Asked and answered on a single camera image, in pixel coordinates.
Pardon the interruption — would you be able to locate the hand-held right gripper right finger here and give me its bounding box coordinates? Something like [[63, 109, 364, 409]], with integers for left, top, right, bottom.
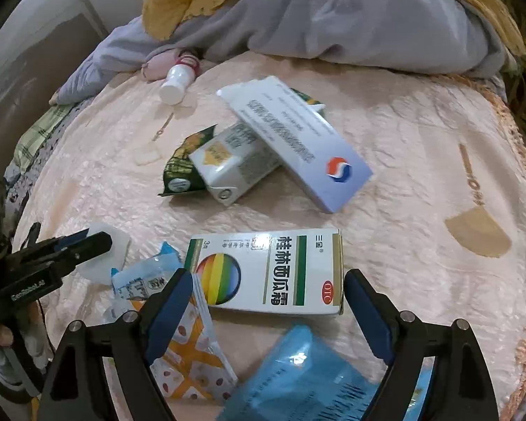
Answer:
[[343, 268, 500, 421]]

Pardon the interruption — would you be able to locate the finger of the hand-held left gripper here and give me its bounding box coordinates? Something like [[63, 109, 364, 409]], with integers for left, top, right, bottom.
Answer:
[[13, 223, 90, 255], [9, 232, 113, 281]]

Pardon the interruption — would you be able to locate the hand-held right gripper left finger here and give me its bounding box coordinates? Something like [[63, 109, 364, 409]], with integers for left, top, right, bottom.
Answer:
[[39, 267, 194, 421]]

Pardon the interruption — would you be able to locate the white plastic lid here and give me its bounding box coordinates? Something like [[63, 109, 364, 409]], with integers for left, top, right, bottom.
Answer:
[[76, 223, 130, 285]]

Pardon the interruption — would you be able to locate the white green rainbow medicine box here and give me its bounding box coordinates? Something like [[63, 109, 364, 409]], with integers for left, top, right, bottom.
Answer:
[[184, 228, 345, 316]]

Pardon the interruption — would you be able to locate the green snack packet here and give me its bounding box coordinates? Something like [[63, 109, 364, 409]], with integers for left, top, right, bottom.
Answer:
[[158, 125, 220, 197]]

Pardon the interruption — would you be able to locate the white milk carton cow print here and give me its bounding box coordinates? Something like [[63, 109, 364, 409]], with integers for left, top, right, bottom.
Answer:
[[188, 88, 327, 207]]

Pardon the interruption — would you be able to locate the blue white snack wrapper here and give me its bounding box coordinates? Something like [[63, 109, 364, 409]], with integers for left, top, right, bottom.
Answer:
[[111, 241, 180, 312]]

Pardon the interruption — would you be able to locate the orange patterned snack packet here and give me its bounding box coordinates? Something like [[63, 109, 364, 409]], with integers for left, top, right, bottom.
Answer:
[[103, 292, 240, 402]]

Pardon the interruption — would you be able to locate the blue plastic packet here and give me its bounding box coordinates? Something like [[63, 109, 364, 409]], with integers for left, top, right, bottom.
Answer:
[[215, 325, 426, 421]]

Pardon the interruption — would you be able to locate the green plaid cloth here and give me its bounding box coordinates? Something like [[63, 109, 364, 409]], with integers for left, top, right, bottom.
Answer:
[[4, 103, 77, 176]]

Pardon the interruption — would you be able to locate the long white blue medicine box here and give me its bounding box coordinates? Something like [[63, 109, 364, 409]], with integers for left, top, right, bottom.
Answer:
[[216, 75, 373, 214]]

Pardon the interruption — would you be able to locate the white bottle with red label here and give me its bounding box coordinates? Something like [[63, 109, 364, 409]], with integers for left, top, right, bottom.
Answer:
[[159, 55, 201, 105]]

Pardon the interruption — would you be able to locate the pink cloth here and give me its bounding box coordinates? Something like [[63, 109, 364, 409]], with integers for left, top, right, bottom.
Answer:
[[141, 49, 202, 80]]

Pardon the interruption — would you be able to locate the pink embroidered fringed bedspread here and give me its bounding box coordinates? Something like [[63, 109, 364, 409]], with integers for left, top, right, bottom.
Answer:
[[4, 50, 526, 421]]

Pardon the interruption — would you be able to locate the grey blanket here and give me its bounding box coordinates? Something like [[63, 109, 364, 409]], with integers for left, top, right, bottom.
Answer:
[[48, 0, 509, 106]]

